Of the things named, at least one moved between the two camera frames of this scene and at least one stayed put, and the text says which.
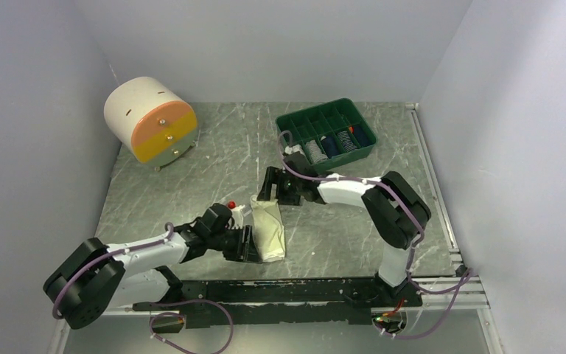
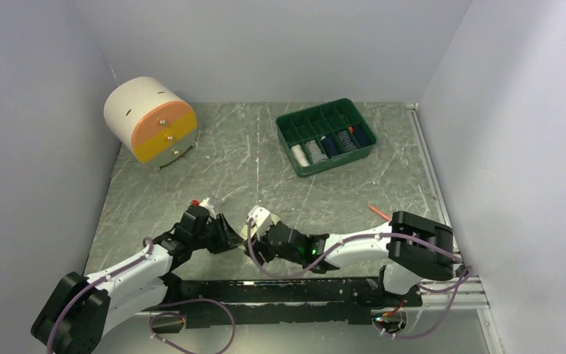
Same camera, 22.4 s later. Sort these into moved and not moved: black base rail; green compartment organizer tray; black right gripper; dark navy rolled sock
Moved: black right gripper
Not moved: black base rail; green compartment organizer tray; dark navy rolled sock
